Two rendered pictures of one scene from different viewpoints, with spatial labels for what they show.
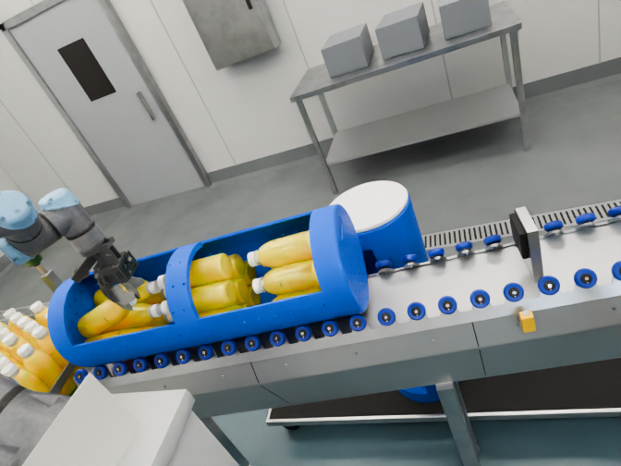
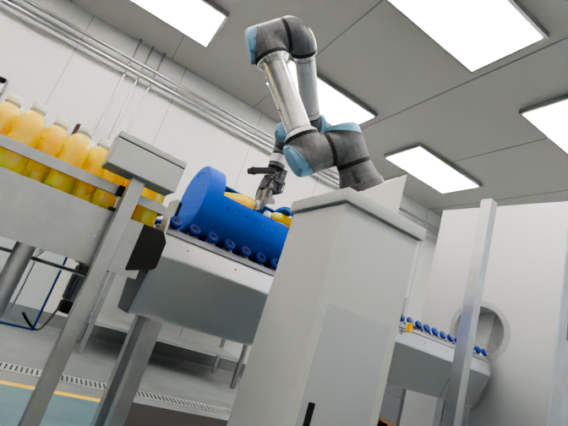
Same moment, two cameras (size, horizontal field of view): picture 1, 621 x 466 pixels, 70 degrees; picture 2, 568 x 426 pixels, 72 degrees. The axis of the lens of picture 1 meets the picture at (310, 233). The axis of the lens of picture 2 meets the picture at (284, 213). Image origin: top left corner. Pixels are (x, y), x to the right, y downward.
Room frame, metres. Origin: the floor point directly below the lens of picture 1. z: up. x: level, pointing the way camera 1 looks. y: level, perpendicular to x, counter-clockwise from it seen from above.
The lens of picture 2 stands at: (-0.01, 1.65, 0.74)
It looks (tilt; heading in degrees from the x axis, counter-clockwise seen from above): 16 degrees up; 310
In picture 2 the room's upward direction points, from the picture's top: 18 degrees clockwise
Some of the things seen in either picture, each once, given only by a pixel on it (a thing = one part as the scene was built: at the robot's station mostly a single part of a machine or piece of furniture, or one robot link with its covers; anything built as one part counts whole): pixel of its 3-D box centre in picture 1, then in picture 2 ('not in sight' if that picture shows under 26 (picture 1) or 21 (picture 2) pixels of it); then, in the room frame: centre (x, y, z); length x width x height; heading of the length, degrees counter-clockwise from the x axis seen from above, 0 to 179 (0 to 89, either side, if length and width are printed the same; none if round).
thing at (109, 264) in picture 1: (108, 261); (273, 178); (1.06, 0.50, 1.30); 0.09 x 0.08 x 0.12; 71
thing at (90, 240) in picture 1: (88, 237); (277, 161); (1.07, 0.51, 1.38); 0.08 x 0.08 x 0.05
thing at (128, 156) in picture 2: not in sight; (144, 164); (1.02, 1.09, 1.05); 0.20 x 0.10 x 0.10; 71
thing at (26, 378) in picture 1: (33, 391); (152, 197); (1.12, 0.97, 1.00); 0.07 x 0.07 x 0.19
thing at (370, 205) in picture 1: (365, 205); not in sight; (1.23, -0.20, 1.03); 0.28 x 0.28 x 0.01
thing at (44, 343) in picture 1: (60, 352); not in sight; (1.25, 0.92, 1.00); 0.07 x 0.07 x 0.19
